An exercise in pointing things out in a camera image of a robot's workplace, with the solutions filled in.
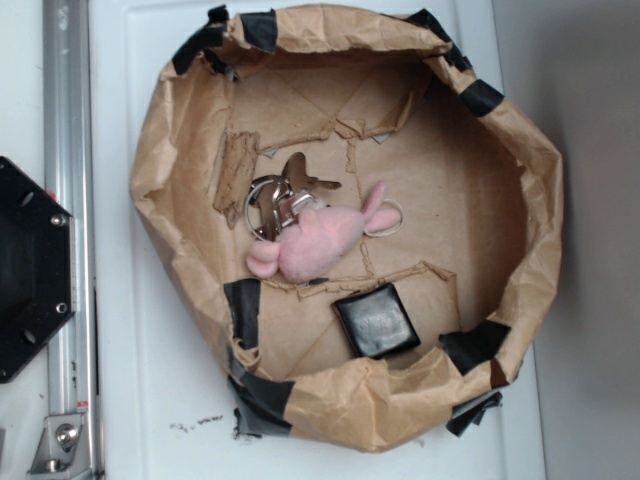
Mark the silver key bunch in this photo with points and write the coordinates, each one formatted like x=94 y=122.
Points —
x=275 y=201

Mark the brown paper bag bin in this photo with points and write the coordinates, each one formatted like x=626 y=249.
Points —
x=366 y=97

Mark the metal corner bracket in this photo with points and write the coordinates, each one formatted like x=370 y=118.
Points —
x=63 y=451

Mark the pink felt plush toy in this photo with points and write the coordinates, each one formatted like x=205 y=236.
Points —
x=320 y=237

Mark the black hexagonal base plate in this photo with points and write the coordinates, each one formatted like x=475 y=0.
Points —
x=36 y=272

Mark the small black box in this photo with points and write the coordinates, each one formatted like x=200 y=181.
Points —
x=376 y=323

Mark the aluminium extrusion rail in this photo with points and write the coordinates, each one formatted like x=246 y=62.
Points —
x=73 y=385

